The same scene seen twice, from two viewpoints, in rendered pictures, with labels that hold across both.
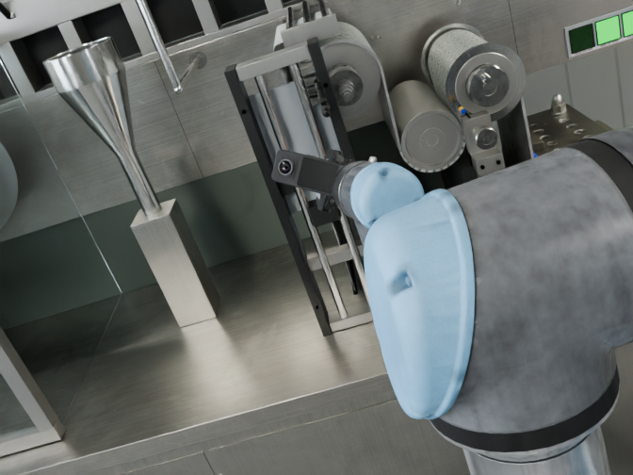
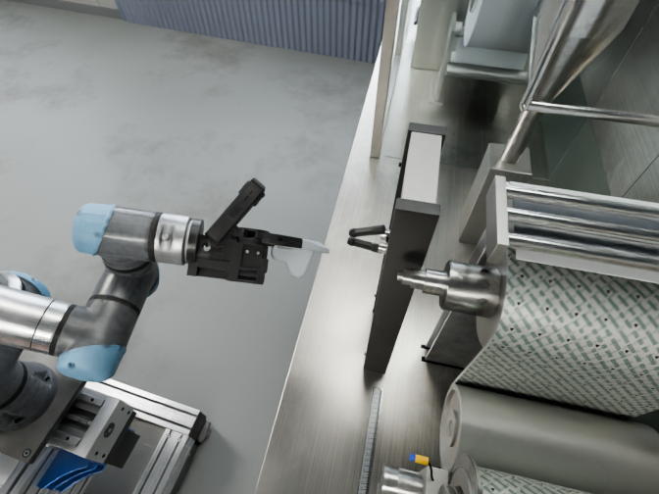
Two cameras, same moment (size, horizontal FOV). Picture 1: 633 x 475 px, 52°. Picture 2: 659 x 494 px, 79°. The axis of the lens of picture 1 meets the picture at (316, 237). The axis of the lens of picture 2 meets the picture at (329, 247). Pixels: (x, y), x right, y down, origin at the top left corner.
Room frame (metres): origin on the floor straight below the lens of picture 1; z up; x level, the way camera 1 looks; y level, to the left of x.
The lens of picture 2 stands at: (1.03, -0.41, 1.78)
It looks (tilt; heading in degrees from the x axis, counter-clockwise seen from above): 54 degrees down; 96
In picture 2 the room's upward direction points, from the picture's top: straight up
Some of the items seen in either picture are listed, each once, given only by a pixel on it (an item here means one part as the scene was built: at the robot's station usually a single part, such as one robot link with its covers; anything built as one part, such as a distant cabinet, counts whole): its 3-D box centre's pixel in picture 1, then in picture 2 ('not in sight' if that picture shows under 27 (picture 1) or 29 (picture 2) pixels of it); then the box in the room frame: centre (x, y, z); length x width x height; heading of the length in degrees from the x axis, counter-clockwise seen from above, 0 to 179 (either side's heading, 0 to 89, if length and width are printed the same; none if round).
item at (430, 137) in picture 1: (420, 122); (543, 449); (1.31, -0.29, 1.17); 0.26 x 0.12 x 0.12; 174
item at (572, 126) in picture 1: (567, 149); not in sight; (1.31, -0.59, 1.00); 0.40 x 0.16 x 0.06; 174
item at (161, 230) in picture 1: (151, 205); (512, 152); (1.36, 0.31, 1.18); 0.14 x 0.14 x 0.57
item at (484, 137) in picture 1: (485, 138); (388, 481); (1.10, -0.35, 1.18); 0.04 x 0.02 x 0.04; 84
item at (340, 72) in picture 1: (344, 84); (468, 288); (1.18, -0.14, 1.33); 0.06 x 0.06 x 0.06; 84
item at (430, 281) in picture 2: (346, 92); (421, 279); (1.12, -0.13, 1.33); 0.06 x 0.03 x 0.03; 174
